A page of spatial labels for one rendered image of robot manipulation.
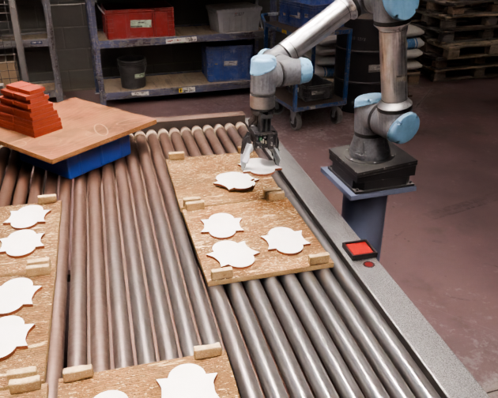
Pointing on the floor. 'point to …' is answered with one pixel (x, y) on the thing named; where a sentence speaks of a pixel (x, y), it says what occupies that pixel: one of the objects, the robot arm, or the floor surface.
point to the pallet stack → (465, 38)
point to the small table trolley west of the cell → (284, 99)
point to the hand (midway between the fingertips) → (259, 166)
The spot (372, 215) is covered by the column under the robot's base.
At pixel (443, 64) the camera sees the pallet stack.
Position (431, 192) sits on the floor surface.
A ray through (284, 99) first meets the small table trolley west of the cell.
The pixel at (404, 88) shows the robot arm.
